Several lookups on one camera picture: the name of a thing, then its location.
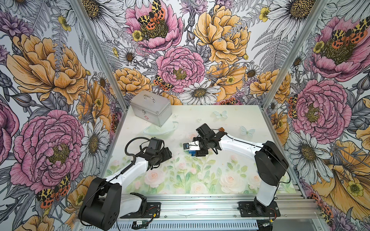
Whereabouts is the light blue lego brick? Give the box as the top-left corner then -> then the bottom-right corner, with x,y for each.
189,150 -> 197,157

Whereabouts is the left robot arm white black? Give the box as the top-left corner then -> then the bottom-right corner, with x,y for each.
78,137 -> 172,231

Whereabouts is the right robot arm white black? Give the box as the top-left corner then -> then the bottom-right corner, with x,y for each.
183,124 -> 289,218

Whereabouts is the small green circuit board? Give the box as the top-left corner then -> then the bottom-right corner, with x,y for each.
132,220 -> 147,228

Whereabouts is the silver metal box with handle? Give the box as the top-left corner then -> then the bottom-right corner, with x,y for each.
130,90 -> 172,127

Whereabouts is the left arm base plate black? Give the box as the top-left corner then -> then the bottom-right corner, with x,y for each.
120,202 -> 161,218

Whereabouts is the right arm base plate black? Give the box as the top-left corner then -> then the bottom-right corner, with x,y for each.
237,201 -> 281,218

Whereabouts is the aluminium rail frame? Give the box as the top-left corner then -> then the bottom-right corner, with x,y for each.
76,194 -> 323,222

